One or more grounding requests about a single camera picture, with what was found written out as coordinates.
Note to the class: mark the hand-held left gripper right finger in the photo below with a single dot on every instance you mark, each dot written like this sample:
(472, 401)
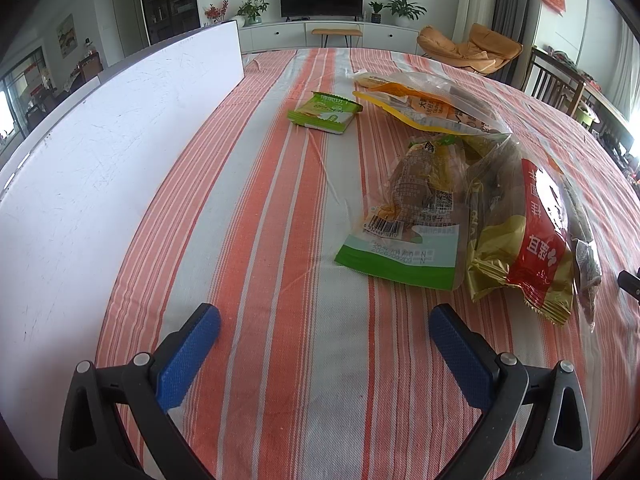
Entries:
(457, 355)

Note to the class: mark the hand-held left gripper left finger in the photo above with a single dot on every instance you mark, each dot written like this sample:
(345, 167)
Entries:
(187, 355)

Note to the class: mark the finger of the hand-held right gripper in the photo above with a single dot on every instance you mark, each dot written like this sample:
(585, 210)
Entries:
(631, 284)

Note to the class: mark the silver snack packet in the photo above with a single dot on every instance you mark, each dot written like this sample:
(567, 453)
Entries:
(587, 265)

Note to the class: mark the red gold snack packet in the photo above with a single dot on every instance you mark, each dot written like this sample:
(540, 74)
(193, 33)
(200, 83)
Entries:
(540, 240)

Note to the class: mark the clear packet of brown food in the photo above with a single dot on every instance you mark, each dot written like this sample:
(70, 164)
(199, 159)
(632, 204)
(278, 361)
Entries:
(400, 255)

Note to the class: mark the clear zip bag yellow zip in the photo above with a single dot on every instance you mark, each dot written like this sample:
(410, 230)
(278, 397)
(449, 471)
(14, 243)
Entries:
(492, 152)

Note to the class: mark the clear bag with yellow packets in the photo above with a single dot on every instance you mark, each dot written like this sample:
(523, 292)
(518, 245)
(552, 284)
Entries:
(440, 110)

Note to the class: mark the green snack packet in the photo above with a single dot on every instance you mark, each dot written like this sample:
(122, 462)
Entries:
(325, 112)

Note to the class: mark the cluttered wooden side table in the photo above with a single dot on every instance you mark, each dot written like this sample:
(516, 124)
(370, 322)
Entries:
(600, 100)

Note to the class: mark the orange striped tablecloth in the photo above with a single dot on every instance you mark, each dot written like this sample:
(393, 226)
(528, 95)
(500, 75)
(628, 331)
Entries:
(300, 185)

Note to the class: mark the white board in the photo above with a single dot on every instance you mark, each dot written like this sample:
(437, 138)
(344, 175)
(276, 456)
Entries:
(100, 160)

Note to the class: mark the dark wooden chair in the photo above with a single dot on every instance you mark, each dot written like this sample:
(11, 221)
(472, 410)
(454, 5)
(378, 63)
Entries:
(542, 77)

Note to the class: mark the orange lounge chair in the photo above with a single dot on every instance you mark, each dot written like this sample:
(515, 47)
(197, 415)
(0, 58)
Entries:
(450, 47)

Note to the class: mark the grey curtain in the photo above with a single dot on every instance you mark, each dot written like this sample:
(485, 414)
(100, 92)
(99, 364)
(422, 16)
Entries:
(515, 5)

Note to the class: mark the white television cabinet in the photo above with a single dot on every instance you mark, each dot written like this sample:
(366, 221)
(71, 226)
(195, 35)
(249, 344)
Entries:
(280, 35)

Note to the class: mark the round white vase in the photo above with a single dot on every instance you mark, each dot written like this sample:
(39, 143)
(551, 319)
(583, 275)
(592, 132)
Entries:
(240, 21)

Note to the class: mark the white door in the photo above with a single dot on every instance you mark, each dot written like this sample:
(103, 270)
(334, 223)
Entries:
(125, 22)

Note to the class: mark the red flower plant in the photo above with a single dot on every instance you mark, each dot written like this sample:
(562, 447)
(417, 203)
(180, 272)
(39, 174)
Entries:
(215, 11)

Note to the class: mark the wooden bench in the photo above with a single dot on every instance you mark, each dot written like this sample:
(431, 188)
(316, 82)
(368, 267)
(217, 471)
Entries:
(336, 31)

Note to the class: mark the large plant in white pot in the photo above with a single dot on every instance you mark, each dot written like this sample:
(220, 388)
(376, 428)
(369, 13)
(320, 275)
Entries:
(402, 9)

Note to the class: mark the green potted plant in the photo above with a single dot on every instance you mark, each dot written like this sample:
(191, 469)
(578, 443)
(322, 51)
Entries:
(252, 9)

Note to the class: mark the small potted plant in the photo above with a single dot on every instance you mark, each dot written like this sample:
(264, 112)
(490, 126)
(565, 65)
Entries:
(376, 9)

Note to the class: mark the dark glass cabinet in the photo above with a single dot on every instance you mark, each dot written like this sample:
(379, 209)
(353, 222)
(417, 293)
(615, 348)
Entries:
(167, 0)

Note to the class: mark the wall painting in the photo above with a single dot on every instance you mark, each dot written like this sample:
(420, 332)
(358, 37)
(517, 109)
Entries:
(66, 35)

